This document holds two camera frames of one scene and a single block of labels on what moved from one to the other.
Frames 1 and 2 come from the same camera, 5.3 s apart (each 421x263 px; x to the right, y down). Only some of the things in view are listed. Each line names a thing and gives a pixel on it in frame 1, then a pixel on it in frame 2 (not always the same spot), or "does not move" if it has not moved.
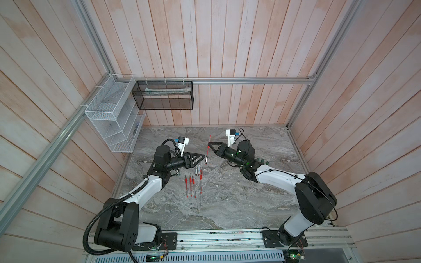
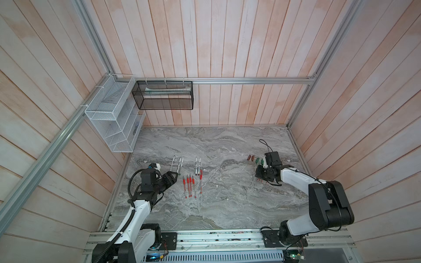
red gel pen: x=191 y=183 does not move
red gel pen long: x=193 y=183 does not move
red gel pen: x=201 y=177 does not move
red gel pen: x=206 y=159 -> x=188 y=186
